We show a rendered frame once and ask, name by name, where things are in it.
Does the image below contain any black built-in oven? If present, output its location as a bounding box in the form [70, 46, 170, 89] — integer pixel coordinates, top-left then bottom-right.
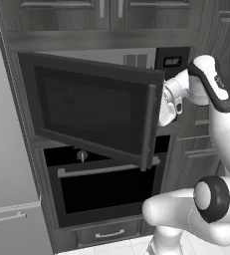
[42, 133, 171, 229]

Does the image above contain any dark wood cupboard door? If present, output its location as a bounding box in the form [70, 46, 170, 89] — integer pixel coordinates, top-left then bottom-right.
[110, 0, 205, 31]
[0, 0, 112, 32]

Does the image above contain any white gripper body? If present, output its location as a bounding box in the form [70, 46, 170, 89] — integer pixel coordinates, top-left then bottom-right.
[157, 87, 178, 128]

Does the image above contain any grey fridge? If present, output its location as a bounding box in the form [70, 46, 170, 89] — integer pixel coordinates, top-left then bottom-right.
[0, 0, 55, 255]

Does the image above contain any black oven door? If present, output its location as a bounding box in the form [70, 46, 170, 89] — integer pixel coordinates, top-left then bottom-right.
[48, 155, 165, 229]

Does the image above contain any black microwave door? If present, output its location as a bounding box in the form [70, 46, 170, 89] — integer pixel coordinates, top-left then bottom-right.
[17, 52, 166, 171]

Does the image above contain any dark microwave door handle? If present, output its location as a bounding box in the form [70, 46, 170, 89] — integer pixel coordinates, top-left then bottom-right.
[139, 84, 157, 172]

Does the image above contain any black microwave oven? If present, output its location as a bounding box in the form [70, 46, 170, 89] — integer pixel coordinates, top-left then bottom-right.
[36, 46, 191, 135]

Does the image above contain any dark grey drawer front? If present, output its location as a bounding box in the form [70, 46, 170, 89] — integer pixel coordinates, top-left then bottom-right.
[74, 218, 143, 249]

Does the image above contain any silver drawer handle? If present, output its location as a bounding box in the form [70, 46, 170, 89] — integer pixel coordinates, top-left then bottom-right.
[95, 228, 126, 240]

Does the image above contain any silver oven door handle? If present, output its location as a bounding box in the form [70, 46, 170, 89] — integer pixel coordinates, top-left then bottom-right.
[57, 155, 161, 179]

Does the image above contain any silver cupboard handle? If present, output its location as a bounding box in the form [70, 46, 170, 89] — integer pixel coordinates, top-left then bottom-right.
[99, 0, 107, 19]
[116, 0, 124, 19]

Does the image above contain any silver oven knob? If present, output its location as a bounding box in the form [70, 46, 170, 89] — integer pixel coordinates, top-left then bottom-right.
[77, 149, 89, 163]

